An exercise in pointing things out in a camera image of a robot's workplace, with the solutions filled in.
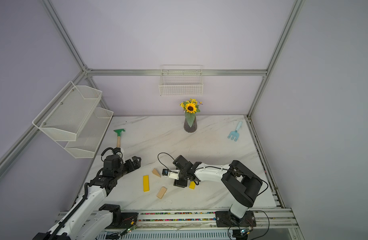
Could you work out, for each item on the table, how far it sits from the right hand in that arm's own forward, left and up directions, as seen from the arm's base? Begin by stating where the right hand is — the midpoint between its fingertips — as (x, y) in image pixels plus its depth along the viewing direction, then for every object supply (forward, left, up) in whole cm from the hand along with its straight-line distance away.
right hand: (178, 178), depth 89 cm
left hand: (+6, +25, +9) cm, 28 cm away
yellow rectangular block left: (-3, +19, +1) cm, 19 cm away
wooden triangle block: (+3, +14, +2) cm, 14 cm away
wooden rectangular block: (-9, +9, +2) cm, 13 cm away
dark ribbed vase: (+36, -7, +3) cm, 37 cm away
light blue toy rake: (+34, -42, -1) cm, 54 cm away
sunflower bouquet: (+34, -8, +26) cm, 43 cm away
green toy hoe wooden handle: (+36, +46, +2) cm, 58 cm away
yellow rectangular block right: (-5, -8, +2) cm, 10 cm away
